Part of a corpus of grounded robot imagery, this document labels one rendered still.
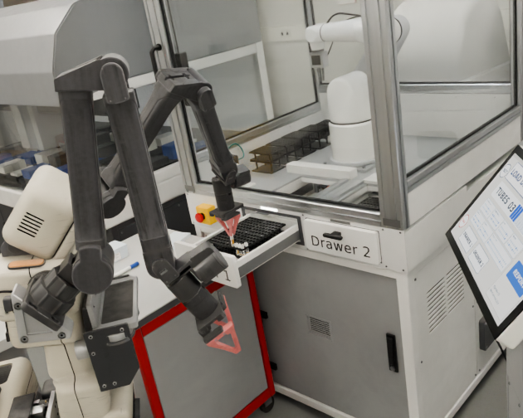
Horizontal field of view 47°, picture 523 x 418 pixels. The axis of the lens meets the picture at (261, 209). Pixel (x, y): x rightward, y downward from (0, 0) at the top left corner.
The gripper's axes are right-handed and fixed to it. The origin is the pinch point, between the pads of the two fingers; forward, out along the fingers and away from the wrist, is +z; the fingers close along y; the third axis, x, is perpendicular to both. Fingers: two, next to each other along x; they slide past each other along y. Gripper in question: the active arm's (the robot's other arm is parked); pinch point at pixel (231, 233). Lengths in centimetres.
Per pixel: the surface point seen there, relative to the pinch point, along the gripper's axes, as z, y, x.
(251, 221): 5.2, 18.8, 9.9
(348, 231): 3.4, 21.4, -31.5
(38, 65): -58, -1, 96
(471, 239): -6, 13, -77
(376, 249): 7.6, 21.3, -41.6
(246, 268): 9.3, -3.9, -8.7
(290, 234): 7.3, 18.8, -8.5
